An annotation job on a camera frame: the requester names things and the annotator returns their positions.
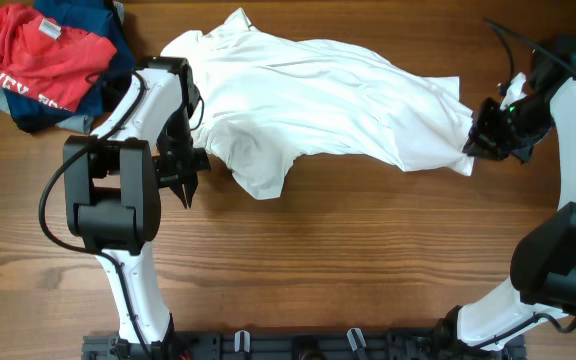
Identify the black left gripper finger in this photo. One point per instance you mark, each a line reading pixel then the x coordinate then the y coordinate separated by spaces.
pixel 190 187
pixel 178 191

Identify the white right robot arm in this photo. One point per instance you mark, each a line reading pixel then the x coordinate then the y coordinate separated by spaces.
pixel 541 286

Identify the white Puma t-shirt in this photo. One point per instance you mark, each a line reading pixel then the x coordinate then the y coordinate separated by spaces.
pixel 269 100

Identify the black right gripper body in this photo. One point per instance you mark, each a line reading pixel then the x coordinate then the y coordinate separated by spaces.
pixel 512 130

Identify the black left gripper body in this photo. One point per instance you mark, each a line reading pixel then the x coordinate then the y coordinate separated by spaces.
pixel 179 158

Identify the red folded t-shirt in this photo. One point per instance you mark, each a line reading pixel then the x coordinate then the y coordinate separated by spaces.
pixel 48 62

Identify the grey folded garment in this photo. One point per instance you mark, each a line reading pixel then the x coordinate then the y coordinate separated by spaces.
pixel 76 123

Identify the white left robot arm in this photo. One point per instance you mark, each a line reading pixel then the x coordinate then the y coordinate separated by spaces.
pixel 112 181

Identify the navy blue folded garment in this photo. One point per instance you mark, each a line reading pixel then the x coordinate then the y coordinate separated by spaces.
pixel 103 18

